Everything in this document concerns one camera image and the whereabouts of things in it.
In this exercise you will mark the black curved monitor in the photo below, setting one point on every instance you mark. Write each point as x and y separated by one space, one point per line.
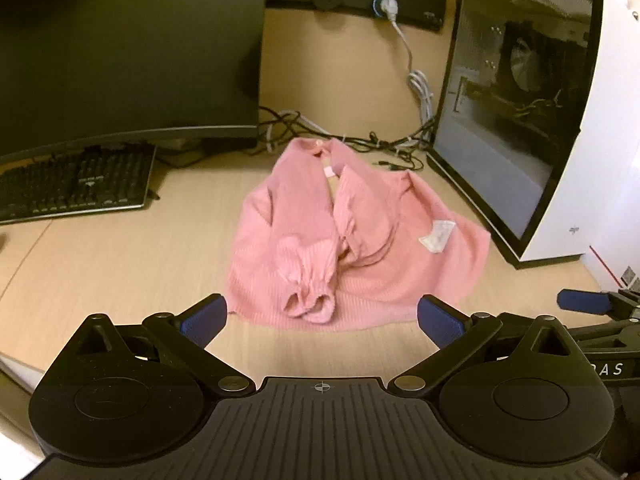
125 50

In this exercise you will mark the black keyboard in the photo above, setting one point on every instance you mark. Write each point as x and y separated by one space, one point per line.
75 180

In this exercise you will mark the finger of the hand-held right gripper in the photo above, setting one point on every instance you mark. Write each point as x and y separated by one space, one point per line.
582 301

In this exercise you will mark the pink knit sweater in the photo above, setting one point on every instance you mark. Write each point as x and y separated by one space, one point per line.
370 270

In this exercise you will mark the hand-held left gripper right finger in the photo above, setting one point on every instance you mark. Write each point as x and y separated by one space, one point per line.
440 325

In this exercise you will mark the checkered marker sticker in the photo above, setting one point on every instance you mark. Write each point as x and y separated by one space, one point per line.
629 277

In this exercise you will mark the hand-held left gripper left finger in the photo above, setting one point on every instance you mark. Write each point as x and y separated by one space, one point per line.
205 317

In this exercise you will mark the white paper sheet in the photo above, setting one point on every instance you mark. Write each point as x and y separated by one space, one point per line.
15 385

